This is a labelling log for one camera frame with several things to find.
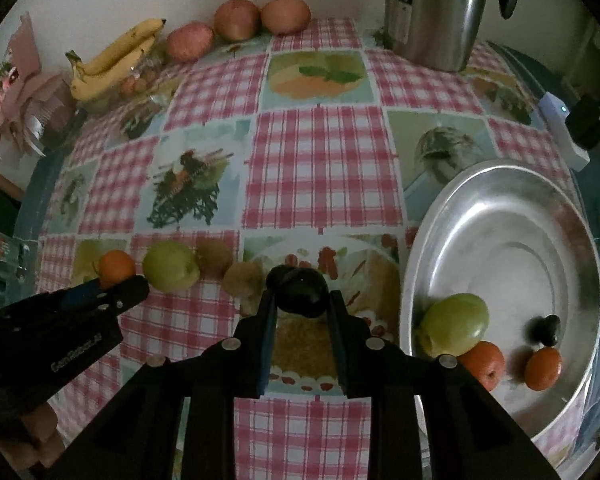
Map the white power strip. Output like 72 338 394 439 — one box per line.
539 91 592 173

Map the brown kiwi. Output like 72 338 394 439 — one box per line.
196 239 235 280
223 261 267 298

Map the person's left hand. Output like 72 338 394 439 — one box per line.
2 402 66 473

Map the stainless steel basin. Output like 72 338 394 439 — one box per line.
399 158 600 453

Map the stainless steel kettle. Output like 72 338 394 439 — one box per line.
384 0 524 73

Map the glass bowl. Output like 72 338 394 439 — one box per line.
72 50 181 116

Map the glass jar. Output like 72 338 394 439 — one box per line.
15 75 81 156

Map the pink paper decoration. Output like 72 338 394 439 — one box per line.
0 10 68 156

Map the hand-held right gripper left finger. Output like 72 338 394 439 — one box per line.
45 277 281 480

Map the orange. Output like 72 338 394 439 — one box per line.
96 250 137 290
524 346 563 392
457 341 507 392

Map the red apple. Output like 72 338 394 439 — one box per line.
214 0 262 42
166 21 215 65
260 0 312 36

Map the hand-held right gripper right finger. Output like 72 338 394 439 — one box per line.
328 289 563 480

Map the black charger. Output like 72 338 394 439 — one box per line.
566 94 600 151

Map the yellow banana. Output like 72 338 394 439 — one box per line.
70 35 158 102
66 18 167 77

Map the green apple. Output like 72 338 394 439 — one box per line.
142 240 201 293
418 293 491 358

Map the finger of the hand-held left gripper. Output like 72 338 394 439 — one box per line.
55 280 103 309
70 275 151 322

